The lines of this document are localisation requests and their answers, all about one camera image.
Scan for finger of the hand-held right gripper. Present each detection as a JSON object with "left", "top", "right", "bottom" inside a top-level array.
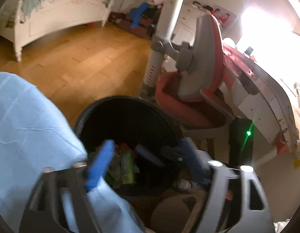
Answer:
[{"left": 161, "top": 145, "right": 186, "bottom": 163}]

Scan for orange snack packet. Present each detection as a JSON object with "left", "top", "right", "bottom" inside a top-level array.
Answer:
[{"left": 116, "top": 143, "right": 131, "bottom": 154}]

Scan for green snack wrappers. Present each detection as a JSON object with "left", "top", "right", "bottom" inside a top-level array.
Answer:
[{"left": 108, "top": 150, "right": 139, "bottom": 188}]

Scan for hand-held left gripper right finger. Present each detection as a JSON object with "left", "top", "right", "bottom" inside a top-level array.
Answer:
[{"left": 180, "top": 137, "right": 275, "bottom": 233}]

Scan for grey white desk post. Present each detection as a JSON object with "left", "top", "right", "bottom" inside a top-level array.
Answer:
[{"left": 140, "top": 0, "right": 184, "bottom": 98}]

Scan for light blue printed tablecloth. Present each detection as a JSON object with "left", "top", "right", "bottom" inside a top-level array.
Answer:
[{"left": 0, "top": 71, "right": 144, "bottom": 233}]

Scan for blue cloth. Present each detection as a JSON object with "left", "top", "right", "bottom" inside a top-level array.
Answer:
[{"left": 130, "top": 2, "right": 150, "bottom": 29}]

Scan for wall poster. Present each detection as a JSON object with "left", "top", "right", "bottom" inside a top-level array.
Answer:
[{"left": 192, "top": 1, "right": 238, "bottom": 27}]

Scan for pink cloth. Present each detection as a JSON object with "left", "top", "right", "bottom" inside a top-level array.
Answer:
[{"left": 143, "top": 0, "right": 166, "bottom": 7}]

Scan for white cabinet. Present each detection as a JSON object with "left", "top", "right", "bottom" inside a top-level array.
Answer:
[{"left": 174, "top": 3, "right": 202, "bottom": 44}]

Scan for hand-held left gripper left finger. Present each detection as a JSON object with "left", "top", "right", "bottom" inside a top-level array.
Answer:
[{"left": 19, "top": 139, "right": 116, "bottom": 233}]

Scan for green and blue bedding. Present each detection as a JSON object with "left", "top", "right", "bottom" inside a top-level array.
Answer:
[{"left": 21, "top": 0, "right": 42, "bottom": 15}]

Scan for white wooden bed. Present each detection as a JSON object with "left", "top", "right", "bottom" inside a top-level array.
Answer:
[{"left": 0, "top": 0, "right": 115, "bottom": 63}]

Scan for grey round stool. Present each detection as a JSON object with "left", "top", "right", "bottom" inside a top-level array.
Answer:
[{"left": 150, "top": 189, "right": 209, "bottom": 233}]

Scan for dark red boxes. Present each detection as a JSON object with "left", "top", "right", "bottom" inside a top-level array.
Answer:
[{"left": 108, "top": 12, "right": 153, "bottom": 38}]

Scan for black trash bin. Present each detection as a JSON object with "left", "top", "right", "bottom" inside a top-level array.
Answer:
[{"left": 74, "top": 96, "right": 182, "bottom": 197}]

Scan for white desk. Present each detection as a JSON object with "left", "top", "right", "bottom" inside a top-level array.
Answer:
[{"left": 222, "top": 36, "right": 300, "bottom": 166}]

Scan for red and grey chair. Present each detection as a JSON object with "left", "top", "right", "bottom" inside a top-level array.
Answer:
[{"left": 154, "top": 12, "right": 241, "bottom": 139}]

